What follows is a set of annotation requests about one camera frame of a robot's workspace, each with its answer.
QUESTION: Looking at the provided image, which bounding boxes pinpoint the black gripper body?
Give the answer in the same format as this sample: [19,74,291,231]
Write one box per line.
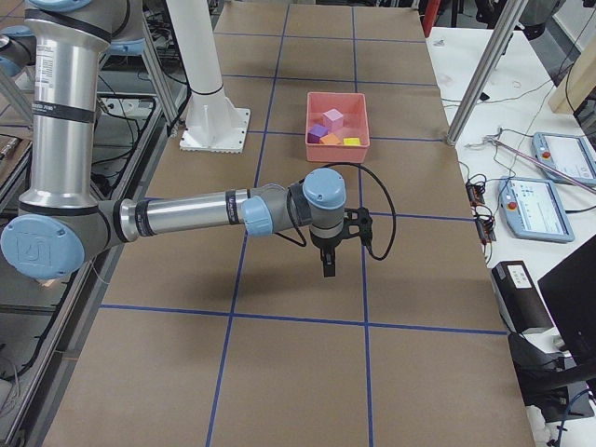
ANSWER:
[310,207,373,251]

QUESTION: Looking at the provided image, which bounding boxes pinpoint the yellow foam block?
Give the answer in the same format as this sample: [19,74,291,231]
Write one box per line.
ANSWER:
[343,137,361,146]

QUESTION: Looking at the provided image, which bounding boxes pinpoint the orange foam block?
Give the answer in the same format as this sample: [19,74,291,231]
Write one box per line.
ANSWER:
[319,133,343,145]

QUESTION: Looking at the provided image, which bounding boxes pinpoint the pink plastic bin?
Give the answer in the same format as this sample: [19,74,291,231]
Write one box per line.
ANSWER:
[305,92,370,163]

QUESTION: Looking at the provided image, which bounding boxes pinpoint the purple foam block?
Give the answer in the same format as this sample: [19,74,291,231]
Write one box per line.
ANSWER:
[306,124,330,144]

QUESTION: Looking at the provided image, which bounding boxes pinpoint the pink foam block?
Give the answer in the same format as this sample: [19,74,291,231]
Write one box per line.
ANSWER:
[322,108,345,132]

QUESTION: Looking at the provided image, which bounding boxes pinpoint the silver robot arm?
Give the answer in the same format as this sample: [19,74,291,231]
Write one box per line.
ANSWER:
[1,1,373,279]
[1,25,36,77]

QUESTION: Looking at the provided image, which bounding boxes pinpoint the small circuit board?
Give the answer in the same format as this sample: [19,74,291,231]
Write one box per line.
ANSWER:
[465,181,496,245]

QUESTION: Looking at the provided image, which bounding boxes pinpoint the near teach pendant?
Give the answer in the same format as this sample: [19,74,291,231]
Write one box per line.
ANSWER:
[498,177,575,243]

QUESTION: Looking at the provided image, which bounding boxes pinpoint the teach pendant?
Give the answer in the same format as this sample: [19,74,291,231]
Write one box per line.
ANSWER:
[498,177,575,243]
[532,132,595,187]

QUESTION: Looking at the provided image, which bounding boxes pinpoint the black cardboard box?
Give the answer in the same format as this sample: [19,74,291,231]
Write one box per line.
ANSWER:
[491,261,554,335]

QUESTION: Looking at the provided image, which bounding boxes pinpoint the far teach pendant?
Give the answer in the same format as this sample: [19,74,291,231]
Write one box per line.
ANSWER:
[532,132,595,187]

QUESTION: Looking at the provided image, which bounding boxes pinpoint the black monitor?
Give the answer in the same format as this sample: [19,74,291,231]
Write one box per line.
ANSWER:
[538,237,595,364]

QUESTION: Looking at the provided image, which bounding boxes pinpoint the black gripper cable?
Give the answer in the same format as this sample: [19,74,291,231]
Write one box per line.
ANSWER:
[274,161,398,261]

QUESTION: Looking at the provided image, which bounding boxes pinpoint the aluminium frame post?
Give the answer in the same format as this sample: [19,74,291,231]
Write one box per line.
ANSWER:
[445,0,528,146]

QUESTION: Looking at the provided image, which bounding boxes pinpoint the white pedestal column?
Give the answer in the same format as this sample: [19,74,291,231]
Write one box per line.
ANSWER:
[167,0,251,154]

